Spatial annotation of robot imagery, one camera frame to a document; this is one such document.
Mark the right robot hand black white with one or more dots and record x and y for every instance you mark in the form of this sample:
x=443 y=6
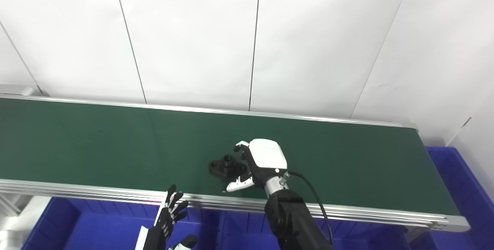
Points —
x=266 y=157

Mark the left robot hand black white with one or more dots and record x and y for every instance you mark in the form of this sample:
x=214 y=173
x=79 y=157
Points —
x=166 y=225

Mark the black flange part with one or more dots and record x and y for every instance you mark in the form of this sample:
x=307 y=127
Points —
x=224 y=167

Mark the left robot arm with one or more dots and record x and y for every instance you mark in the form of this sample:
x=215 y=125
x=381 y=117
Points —
x=148 y=247

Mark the green conveyor belt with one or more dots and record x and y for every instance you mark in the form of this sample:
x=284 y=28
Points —
x=115 y=146
x=115 y=196

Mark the blue plastic bin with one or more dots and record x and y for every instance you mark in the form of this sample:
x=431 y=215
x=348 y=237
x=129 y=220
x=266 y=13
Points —
x=96 y=230
x=247 y=238
x=463 y=188

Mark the aluminium conveyor support leg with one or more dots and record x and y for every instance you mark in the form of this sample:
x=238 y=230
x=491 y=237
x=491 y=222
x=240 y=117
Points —
x=15 y=211

